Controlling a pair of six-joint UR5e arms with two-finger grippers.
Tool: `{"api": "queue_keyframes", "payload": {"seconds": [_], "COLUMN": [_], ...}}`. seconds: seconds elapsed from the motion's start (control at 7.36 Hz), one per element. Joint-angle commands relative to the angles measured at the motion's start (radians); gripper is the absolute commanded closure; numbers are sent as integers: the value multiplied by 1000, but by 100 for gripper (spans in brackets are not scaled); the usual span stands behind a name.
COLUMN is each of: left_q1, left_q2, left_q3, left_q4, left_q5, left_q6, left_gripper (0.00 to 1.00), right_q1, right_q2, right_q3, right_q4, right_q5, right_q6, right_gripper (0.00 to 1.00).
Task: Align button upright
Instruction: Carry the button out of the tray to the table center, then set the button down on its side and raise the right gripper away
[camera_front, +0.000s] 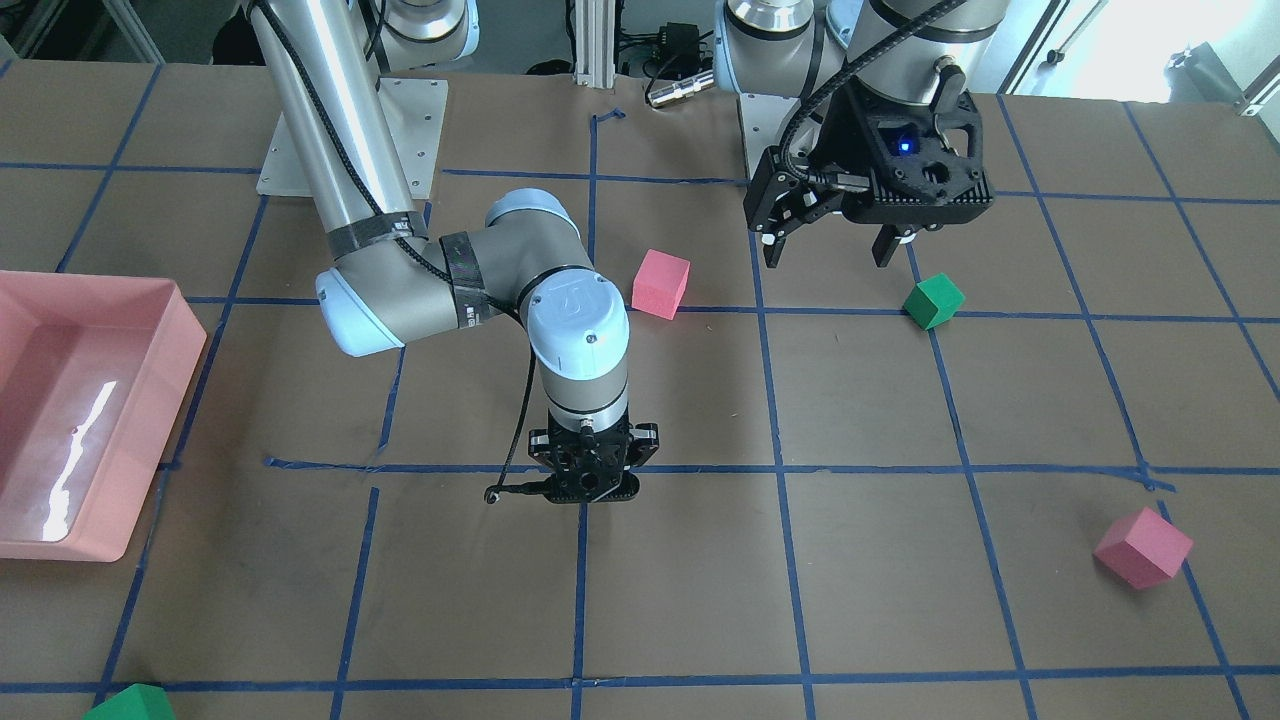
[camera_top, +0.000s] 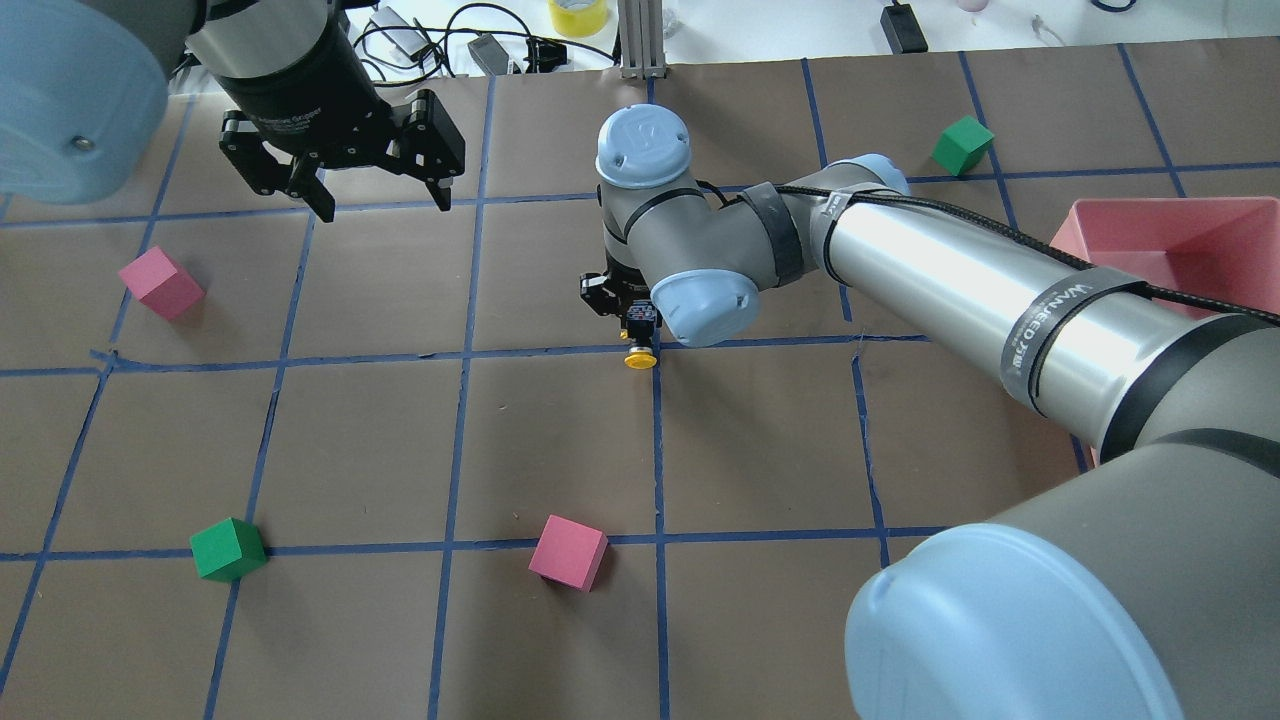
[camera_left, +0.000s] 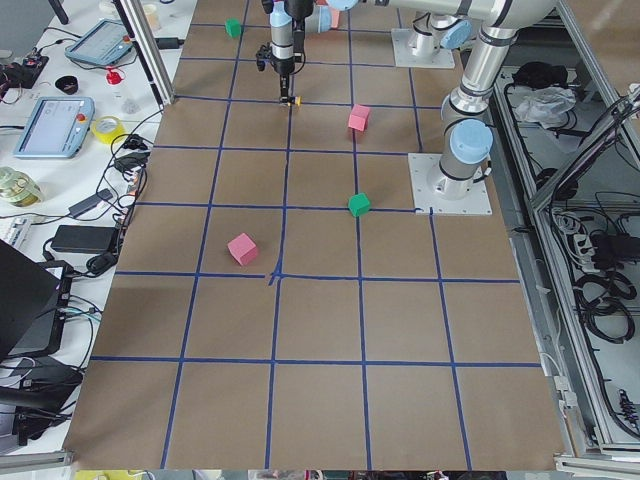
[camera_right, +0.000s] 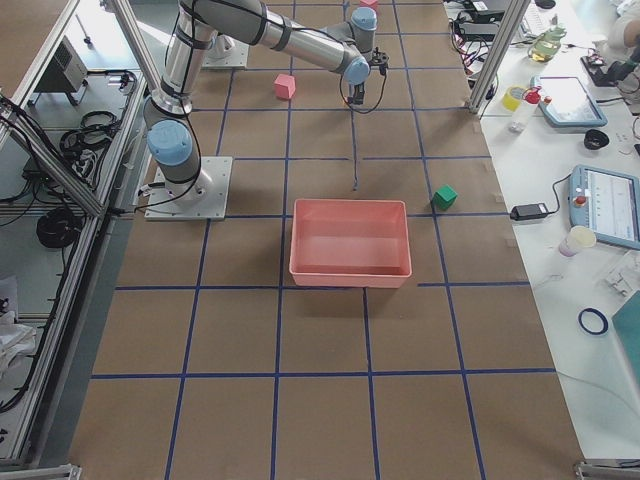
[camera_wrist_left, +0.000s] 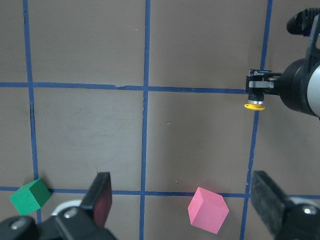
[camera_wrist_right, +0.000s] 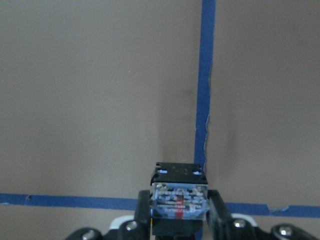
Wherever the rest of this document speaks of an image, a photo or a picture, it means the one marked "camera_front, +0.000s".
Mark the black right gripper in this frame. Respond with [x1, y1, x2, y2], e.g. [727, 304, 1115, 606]
[526, 418, 660, 503]

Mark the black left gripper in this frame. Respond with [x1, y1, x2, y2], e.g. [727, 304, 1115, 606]
[742, 145, 916, 268]

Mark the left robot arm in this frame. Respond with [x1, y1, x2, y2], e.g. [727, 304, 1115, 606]
[712, 1, 1009, 268]

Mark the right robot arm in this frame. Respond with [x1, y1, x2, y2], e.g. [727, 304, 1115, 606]
[241, 1, 659, 503]

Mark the green cube far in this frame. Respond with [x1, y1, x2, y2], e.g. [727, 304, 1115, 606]
[902, 273, 966, 331]

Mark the pink cube centre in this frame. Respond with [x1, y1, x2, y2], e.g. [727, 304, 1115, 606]
[631, 249, 691, 320]

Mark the pink cube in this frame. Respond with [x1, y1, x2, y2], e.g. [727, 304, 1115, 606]
[1093, 507, 1194, 591]
[631, 249, 691, 320]

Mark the pink cube far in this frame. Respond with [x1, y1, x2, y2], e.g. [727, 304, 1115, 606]
[1093, 507, 1194, 591]

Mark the pink plastic bin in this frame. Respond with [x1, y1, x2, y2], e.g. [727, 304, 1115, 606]
[1, 272, 206, 562]

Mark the green cube near bin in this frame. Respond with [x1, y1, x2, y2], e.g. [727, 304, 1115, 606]
[83, 683, 177, 720]

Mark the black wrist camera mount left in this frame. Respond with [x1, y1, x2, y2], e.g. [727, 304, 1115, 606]
[809, 70, 995, 227]

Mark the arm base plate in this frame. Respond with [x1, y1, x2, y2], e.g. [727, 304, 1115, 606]
[737, 94, 829, 178]
[256, 78, 451, 199]

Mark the aluminium frame post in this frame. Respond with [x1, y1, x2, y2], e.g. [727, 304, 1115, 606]
[566, 0, 621, 91]

